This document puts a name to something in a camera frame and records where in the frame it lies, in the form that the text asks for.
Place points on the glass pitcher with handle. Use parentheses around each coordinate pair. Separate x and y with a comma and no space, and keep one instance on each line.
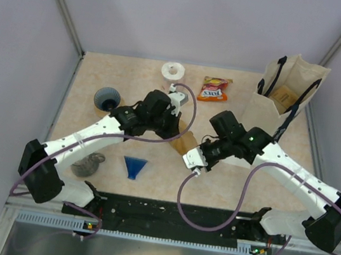
(88,165)

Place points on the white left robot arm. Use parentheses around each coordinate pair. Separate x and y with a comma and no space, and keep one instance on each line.
(43,164)

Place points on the blue glass dripper cone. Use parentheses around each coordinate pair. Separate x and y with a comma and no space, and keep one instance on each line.
(107,99)
(134,166)

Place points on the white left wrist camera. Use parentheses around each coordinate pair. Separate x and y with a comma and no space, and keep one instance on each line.
(177,98)

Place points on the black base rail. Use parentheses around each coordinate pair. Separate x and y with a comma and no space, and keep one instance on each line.
(162,219)

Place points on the orange snack bag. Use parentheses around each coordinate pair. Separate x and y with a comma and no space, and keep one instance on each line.
(213,89)

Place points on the white toilet paper roll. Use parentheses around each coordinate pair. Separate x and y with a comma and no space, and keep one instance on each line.
(172,72)

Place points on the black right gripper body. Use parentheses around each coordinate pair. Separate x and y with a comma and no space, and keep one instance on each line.
(216,151)

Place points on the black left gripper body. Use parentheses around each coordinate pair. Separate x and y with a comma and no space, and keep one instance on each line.
(163,124)

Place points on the brown paper coffee filter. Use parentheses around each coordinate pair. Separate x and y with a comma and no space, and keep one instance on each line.
(184,143)

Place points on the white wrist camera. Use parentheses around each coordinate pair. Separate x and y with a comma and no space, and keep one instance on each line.
(177,98)
(194,159)

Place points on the brown box in bag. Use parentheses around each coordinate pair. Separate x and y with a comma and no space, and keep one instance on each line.
(283,98)

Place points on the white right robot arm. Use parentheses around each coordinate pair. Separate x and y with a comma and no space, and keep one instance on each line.
(320,222)

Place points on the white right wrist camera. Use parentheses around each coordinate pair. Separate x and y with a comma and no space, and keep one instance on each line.
(194,159)

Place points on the grey slotted cable duct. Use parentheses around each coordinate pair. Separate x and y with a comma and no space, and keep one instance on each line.
(80,225)

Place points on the cream canvas tote bag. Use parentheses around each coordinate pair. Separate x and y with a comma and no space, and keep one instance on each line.
(297,74)

